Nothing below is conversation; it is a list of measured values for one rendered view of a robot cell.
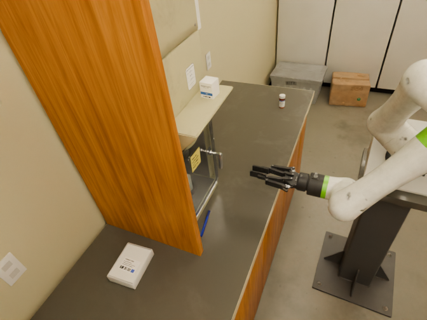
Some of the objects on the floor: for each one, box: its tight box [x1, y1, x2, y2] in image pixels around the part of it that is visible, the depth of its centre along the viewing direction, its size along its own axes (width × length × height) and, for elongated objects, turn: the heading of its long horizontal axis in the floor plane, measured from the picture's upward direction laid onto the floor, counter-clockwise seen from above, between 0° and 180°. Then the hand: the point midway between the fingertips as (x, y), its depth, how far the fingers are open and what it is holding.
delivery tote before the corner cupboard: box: [270, 61, 328, 104], centre depth 376 cm, size 61×44×33 cm
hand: (258, 171), depth 130 cm, fingers open, 3 cm apart
